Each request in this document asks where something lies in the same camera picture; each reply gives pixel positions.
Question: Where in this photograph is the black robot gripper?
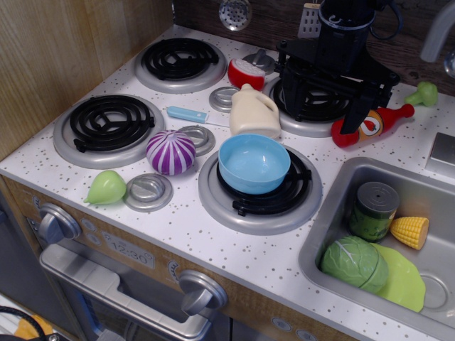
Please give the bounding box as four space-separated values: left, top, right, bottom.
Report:
277 28 400 134

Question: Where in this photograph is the green toy pear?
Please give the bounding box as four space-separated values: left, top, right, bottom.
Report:
84 170 127 205

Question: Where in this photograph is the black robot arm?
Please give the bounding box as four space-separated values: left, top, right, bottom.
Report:
275 1 402 135

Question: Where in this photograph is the light blue plastic bowl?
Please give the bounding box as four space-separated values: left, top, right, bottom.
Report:
218 134 291 195

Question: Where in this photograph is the back right black burner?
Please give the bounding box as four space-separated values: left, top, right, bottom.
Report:
262 77 350 138

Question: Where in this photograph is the black burner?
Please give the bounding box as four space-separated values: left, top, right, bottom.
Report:
262 77 350 138
53 94 165 170
198 147 323 235
134 38 228 94

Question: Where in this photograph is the red toy ketchup bottle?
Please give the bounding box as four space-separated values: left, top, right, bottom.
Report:
331 104 414 148

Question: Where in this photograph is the silver hanging spatula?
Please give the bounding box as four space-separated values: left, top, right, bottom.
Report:
297 2 321 39

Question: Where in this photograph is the silver stovetop knob back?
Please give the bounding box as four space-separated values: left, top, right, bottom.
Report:
243 49 275 75

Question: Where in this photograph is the silver stovetop knob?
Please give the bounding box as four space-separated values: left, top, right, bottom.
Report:
179 125 215 156
209 86 240 113
243 49 275 75
123 173 173 212

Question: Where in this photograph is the cream toy detergent jug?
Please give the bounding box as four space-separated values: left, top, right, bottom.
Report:
229 84 282 139

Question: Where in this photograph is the green toy broccoli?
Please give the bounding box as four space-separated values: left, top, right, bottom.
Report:
404 81 438 107

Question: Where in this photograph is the silver stovetop knob upper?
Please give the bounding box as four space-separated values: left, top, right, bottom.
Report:
209 86 240 113

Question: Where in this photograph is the front right black burner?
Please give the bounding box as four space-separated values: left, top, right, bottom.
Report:
198 147 323 235

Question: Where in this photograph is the silver hanging strainer spoon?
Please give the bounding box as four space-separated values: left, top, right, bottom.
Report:
218 0 252 32

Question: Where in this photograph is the green toy tin can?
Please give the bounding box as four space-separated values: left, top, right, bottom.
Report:
348 182 400 242

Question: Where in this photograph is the silver stovetop knob middle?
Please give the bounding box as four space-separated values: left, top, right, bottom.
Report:
179 125 215 156

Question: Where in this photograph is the silver faucet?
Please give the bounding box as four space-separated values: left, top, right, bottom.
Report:
420 1 454 63

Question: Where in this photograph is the silver metal sink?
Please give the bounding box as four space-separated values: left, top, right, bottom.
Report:
299 157 454 340

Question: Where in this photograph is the back left black burner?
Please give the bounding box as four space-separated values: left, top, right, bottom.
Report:
134 38 228 94

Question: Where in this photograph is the yellow toy corn piece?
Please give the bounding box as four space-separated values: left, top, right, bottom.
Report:
390 217 429 250

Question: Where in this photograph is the purple striped toy onion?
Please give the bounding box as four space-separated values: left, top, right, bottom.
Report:
146 130 196 176

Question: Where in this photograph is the green toy cabbage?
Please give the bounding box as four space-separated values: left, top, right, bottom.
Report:
320 236 389 293

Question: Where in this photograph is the silver stovetop knob front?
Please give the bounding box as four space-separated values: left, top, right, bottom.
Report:
123 173 173 212

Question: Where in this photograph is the light green plastic plate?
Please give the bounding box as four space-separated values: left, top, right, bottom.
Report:
372 244 426 313

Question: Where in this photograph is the front left black burner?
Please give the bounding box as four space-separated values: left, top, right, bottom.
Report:
53 94 165 170

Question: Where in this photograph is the silver oven dial right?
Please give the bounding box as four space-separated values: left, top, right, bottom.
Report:
178 270 228 316

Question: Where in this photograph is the silver oven dial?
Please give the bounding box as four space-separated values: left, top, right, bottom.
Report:
38 203 82 244
178 270 228 316

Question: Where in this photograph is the oven clock display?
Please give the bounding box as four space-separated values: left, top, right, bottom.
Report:
102 232 155 269

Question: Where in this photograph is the silver oven dial left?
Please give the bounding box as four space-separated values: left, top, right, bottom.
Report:
38 203 82 244

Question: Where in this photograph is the black cable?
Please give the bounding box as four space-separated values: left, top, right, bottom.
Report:
369 0 404 40

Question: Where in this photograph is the blue handled toy knife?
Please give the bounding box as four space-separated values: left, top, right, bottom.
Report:
166 106 229 127

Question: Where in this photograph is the silver oven door handle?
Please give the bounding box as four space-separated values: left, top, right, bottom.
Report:
40 244 212 340

